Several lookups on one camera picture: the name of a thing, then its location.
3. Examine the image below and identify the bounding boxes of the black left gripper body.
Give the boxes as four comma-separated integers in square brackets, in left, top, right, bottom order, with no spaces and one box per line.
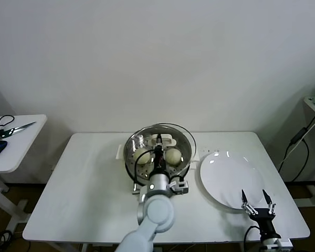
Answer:
[152,146,166,174]

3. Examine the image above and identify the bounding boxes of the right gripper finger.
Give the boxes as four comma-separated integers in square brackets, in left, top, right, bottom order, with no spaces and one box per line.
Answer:
[261,189,277,216]
[241,189,256,216]

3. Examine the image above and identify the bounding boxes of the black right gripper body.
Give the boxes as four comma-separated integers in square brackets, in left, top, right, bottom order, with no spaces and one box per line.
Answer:
[248,208,281,240]

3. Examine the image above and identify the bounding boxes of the glass lid with cream handle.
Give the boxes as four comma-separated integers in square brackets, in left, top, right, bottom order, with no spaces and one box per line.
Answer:
[125,122,198,179]

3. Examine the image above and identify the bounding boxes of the white steamed baozi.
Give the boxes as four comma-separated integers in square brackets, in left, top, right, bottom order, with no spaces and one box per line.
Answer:
[132,149,151,165]
[164,148,183,165]

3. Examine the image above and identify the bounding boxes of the stainless steel steamer basket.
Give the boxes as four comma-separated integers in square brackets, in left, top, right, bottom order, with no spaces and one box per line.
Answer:
[116,125,200,182]

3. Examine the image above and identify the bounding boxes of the white round plate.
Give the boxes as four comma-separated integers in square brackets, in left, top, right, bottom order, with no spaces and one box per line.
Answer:
[199,151,266,210]

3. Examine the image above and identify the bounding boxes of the white shelf table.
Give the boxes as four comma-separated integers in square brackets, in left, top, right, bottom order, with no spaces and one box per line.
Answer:
[303,96,315,208]

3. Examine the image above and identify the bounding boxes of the white side table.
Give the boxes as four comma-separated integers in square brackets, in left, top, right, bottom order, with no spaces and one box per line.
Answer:
[0,114,48,226]

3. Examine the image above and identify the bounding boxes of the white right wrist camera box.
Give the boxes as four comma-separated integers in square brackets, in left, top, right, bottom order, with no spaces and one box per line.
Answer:
[261,237,294,252]

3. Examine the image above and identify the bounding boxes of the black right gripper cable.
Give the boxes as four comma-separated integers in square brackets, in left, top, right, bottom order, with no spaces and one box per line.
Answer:
[243,225,263,252]

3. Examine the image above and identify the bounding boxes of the black power adapter cable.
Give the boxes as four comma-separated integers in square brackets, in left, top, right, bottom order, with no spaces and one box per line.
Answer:
[278,111,315,182]

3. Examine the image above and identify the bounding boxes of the scissors with dark handle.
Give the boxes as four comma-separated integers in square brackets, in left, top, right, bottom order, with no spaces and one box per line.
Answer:
[0,121,37,140]

